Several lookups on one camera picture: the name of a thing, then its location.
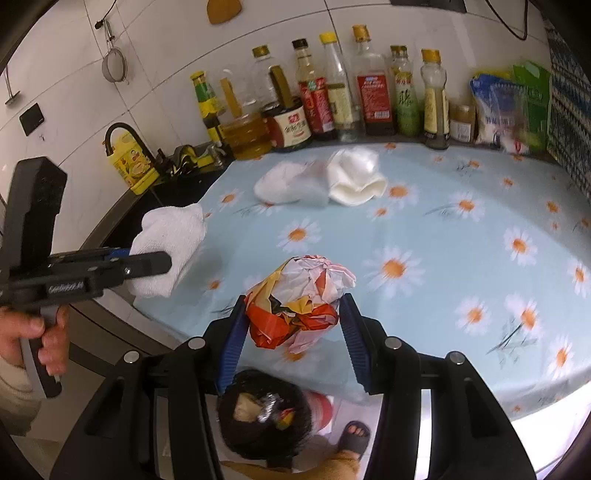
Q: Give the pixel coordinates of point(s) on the white cloth with clear plastic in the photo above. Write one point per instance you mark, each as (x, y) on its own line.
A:
(281, 184)

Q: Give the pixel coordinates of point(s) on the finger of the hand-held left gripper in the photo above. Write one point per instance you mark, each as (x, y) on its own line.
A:
(147, 265)
(92, 257)

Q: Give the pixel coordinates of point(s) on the small white red packet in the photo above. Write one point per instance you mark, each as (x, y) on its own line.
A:
(517, 145)

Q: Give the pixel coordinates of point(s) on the green plastic pouch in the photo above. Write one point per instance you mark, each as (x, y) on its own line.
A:
(535, 97)

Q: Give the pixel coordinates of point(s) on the black trash bin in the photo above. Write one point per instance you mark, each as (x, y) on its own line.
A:
(295, 431)

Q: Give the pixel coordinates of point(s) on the person's foot in black slipper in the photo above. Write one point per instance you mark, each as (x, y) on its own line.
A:
(354, 441)

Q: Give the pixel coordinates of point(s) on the dark sauce jug red label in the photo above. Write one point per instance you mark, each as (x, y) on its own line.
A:
(288, 129)

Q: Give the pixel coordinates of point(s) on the silver foil wrapper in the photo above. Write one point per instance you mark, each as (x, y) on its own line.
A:
(268, 406)

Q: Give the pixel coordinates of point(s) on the white towel cloth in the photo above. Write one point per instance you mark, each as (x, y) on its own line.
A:
(166, 235)

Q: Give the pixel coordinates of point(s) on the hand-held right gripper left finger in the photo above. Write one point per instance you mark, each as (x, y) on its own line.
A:
(231, 350)

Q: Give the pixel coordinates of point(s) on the blue patterned curtain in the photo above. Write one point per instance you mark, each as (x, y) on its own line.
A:
(570, 115)

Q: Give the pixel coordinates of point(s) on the yellow dish soap bottle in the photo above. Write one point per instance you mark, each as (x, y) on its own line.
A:
(134, 168)

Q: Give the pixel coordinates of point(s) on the green oil glass bottle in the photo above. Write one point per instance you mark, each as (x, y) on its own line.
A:
(406, 106)

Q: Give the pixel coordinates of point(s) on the metal mesh strainer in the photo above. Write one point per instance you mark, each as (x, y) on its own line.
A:
(115, 64)

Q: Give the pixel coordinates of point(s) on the person's left forearm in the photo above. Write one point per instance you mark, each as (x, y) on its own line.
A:
(14, 401)

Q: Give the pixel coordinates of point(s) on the small black wall switch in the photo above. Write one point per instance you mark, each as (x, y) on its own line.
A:
(32, 119)

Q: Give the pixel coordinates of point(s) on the clear bottle gold cap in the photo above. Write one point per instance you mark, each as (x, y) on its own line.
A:
(263, 74)

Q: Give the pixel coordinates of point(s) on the red plastic container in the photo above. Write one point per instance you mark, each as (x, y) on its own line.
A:
(321, 410)

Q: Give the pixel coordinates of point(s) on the metal ladle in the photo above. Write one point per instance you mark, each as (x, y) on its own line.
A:
(13, 98)

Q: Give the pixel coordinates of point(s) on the small glass jar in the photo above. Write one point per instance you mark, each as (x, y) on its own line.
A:
(461, 124)

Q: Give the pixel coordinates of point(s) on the person's tan clothing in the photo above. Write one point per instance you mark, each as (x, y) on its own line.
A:
(323, 468)

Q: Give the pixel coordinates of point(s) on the black cap red label bottle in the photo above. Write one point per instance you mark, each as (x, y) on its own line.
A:
(318, 106)

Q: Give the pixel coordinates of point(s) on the sponge rack with yellow sponge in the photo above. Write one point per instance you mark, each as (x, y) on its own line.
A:
(184, 157)

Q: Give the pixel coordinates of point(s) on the clear bottle yellow cap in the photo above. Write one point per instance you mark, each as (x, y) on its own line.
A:
(341, 101)

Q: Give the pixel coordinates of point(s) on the black curved faucet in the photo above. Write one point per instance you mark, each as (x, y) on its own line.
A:
(144, 150)

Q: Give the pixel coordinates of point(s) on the red white wrapper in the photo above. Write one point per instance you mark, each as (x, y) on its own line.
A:
(295, 295)

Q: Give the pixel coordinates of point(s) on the person's left hand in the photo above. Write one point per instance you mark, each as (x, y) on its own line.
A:
(14, 332)

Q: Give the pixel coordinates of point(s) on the yellow cap seasoning bottle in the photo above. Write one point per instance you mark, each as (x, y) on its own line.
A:
(434, 110)

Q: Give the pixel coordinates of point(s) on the daisy printed blue tablecloth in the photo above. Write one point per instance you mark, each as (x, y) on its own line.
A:
(438, 230)

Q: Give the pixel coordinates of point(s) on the white blue salt bag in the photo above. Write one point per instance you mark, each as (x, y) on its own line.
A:
(496, 115)

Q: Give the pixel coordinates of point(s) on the black wall socket panel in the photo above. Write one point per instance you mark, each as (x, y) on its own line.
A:
(429, 3)

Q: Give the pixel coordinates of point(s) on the green label sauce bottle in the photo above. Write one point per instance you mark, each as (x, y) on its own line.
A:
(207, 99)

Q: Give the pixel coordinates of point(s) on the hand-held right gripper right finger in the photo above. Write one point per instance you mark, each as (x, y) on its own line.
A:
(353, 341)

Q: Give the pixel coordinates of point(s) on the clear cooking oil jug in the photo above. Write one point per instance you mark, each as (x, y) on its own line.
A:
(244, 138)

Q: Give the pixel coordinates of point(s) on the black kitchen sink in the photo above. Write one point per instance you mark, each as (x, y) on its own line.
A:
(175, 189)

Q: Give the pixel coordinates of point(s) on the wooden spatula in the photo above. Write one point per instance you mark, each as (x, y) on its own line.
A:
(224, 11)

